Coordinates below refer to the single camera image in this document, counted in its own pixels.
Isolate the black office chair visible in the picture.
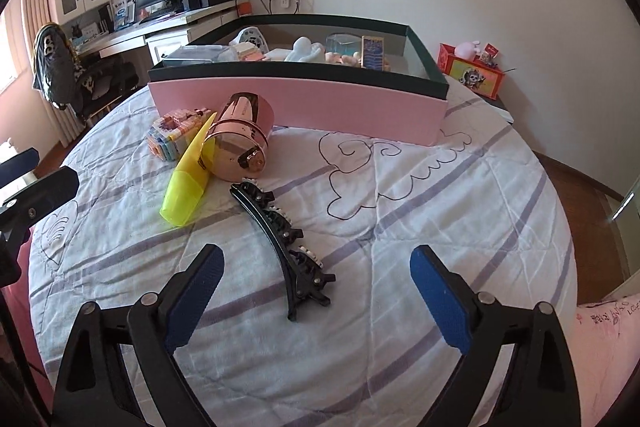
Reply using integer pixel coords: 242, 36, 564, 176
32, 22, 141, 128

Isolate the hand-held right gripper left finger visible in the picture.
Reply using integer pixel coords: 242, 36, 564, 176
52, 244, 225, 427

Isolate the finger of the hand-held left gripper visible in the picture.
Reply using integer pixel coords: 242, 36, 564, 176
0, 148, 40, 190
0, 167, 80, 253

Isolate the rose gold cylinder case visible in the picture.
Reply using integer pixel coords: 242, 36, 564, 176
202, 92, 276, 182

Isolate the blue card box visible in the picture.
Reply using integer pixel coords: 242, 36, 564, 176
361, 36, 387, 70

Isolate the white pink block model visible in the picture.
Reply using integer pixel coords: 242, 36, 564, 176
235, 43, 266, 64

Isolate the colourful building block model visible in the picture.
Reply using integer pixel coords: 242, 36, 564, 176
146, 119, 201, 162

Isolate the white desk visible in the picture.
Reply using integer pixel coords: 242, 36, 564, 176
70, 0, 251, 68

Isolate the red printed box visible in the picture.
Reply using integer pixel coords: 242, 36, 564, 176
437, 42, 506, 100

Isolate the teal lid clear container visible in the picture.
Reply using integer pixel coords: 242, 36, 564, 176
326, 33, 363, 58

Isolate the pink bed sheet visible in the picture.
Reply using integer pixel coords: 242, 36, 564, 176
575, 297, 640, 427

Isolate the yellow plastic tube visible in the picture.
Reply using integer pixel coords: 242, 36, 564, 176
159, 114, 217, 226

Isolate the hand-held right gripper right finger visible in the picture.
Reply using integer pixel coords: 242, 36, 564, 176
410, 244, 583, 427

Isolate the white rabbit figure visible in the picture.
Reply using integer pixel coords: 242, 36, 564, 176
285, 37, 327, 62

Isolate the pink storage box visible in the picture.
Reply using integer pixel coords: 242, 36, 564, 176
148, 13, 449, 146

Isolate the clear plastic lidded container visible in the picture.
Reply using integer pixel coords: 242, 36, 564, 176
162, 46, 236, 66

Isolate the white striped quilt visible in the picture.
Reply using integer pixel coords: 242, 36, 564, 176
27, 72, 578, 427

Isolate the pink building block model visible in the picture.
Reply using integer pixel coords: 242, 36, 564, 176
159, 106, 213, 132

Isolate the black rhinestone hair clip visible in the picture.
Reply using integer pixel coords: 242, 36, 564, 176
230, 178, 337, 322

